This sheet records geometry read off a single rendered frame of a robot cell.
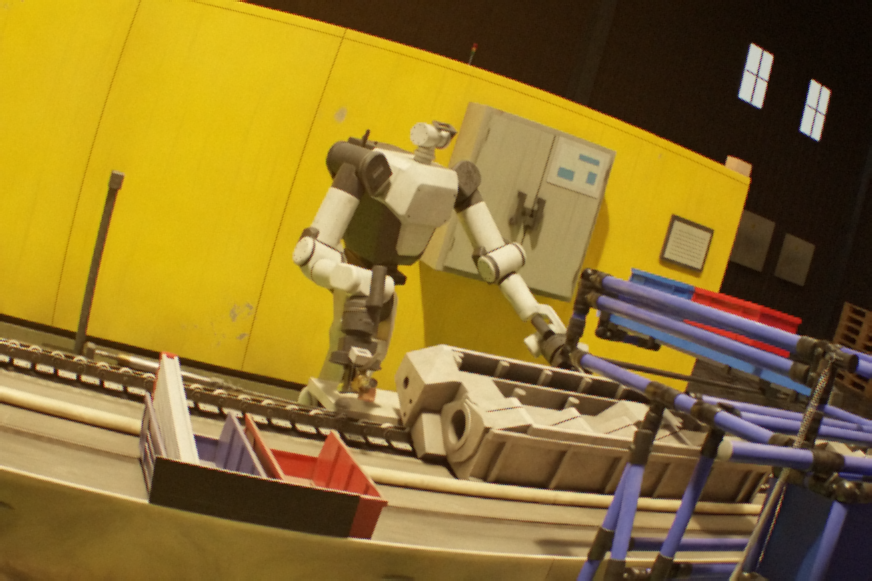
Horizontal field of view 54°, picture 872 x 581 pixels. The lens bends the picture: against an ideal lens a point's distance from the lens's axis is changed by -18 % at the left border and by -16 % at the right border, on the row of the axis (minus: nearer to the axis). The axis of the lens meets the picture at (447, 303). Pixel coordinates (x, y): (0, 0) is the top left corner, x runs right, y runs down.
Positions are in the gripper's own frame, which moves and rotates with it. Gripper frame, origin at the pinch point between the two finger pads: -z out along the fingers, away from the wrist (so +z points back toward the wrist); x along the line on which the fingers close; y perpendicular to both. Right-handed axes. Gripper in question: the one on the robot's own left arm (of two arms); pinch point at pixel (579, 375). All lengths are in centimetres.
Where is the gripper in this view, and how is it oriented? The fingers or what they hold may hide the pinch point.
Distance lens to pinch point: 279.5
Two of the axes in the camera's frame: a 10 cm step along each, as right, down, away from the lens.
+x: -8.8, -2.0, -4.4
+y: 3.6, -8.8, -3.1
